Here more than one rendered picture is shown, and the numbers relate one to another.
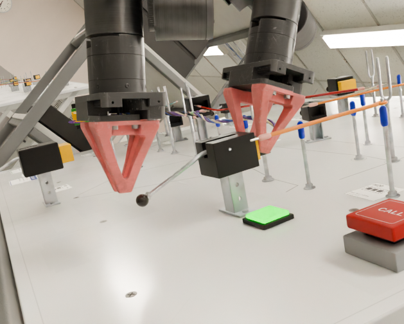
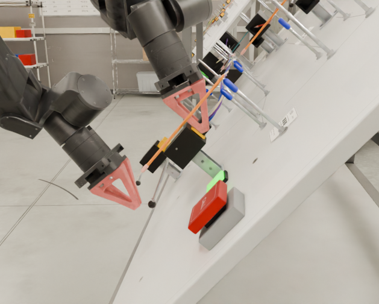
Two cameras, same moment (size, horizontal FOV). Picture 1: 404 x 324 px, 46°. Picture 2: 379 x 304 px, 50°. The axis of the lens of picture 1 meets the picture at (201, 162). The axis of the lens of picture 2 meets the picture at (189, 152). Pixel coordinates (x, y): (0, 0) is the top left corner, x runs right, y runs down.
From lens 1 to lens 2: 0.45 m
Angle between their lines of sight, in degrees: 41
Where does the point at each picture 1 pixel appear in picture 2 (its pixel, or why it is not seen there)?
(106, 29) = (60, 142)
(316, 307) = (168, 291)
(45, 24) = not seen: outside the picture
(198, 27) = (90, 112)
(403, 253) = (203, 239)
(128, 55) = (78, 147)
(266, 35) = (151, 58)
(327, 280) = (187, 261)
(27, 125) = not seen: hidden behind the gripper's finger
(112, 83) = (82, 166)
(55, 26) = not seen: outside the picture
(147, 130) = (117, 175)
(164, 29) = (81, 123)
